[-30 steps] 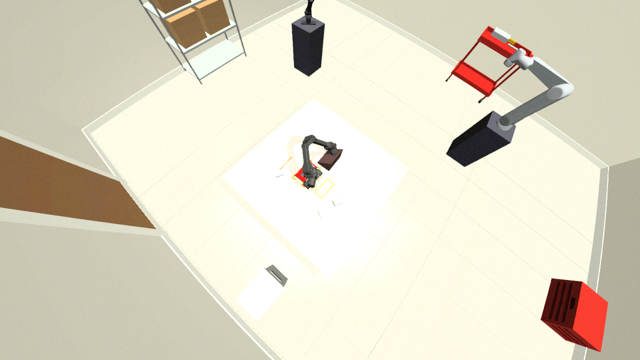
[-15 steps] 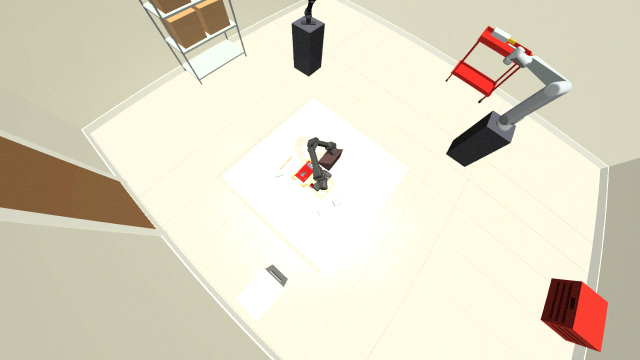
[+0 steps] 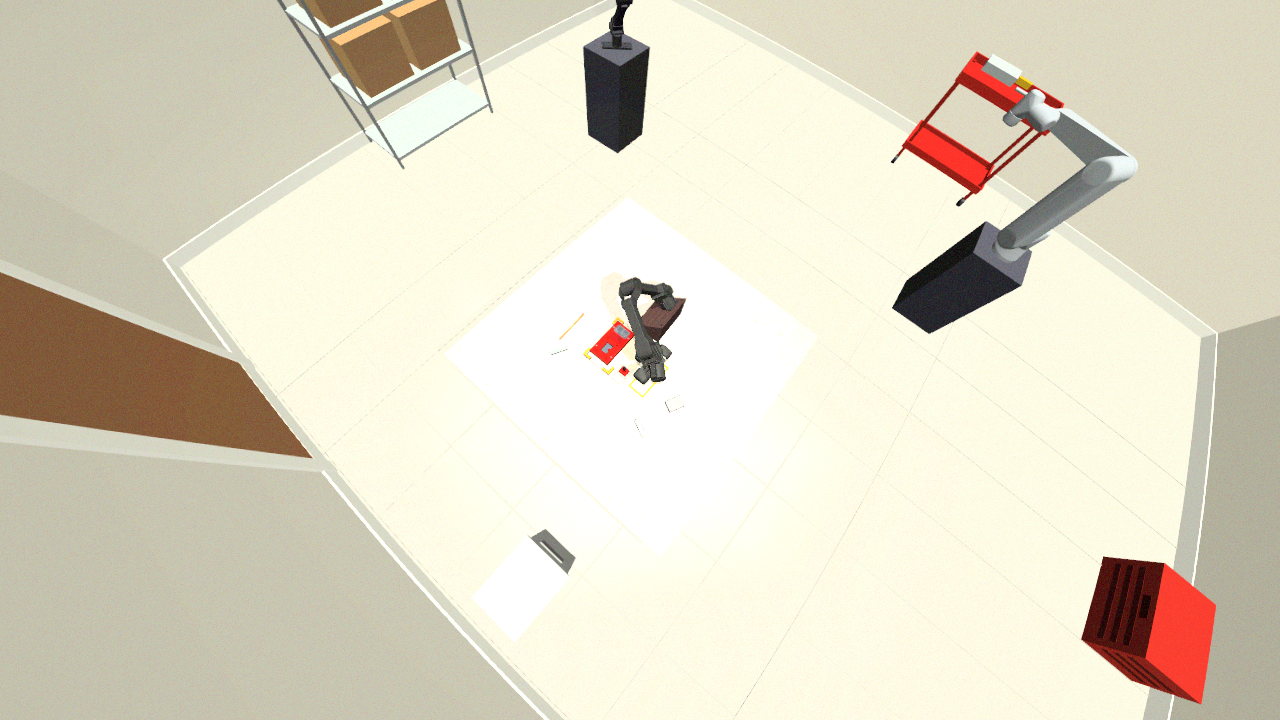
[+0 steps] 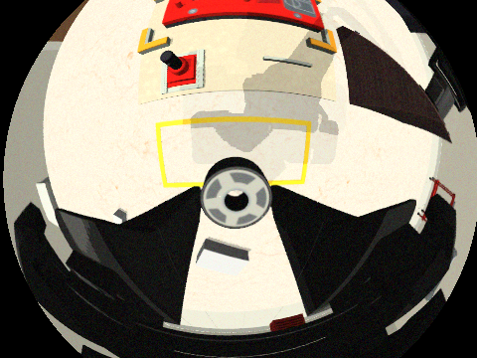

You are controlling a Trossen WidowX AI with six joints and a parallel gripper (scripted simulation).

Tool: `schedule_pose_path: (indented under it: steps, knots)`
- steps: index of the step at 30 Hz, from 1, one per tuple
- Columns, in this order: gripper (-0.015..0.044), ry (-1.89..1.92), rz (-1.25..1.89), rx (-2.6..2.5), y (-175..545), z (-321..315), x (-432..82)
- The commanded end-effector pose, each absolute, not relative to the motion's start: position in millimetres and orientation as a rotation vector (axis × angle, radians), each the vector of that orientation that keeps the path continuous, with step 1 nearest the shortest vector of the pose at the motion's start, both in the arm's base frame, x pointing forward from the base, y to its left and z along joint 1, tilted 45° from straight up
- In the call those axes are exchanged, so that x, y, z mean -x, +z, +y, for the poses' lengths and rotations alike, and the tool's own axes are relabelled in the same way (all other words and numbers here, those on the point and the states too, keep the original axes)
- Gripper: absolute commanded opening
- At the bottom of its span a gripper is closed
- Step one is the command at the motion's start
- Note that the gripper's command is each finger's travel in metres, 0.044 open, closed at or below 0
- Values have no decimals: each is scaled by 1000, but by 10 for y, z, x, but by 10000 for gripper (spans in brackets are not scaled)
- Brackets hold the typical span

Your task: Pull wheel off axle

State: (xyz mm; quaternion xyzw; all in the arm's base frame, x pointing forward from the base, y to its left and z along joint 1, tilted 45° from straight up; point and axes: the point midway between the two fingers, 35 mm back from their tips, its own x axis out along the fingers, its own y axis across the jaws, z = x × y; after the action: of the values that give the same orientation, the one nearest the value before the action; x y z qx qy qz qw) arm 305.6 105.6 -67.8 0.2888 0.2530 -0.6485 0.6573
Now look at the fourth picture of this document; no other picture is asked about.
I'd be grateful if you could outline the yellow rectangular outline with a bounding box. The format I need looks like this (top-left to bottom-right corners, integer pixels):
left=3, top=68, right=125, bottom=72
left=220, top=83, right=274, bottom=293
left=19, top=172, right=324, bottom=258
left=155, top=116, right=311, bottom=188

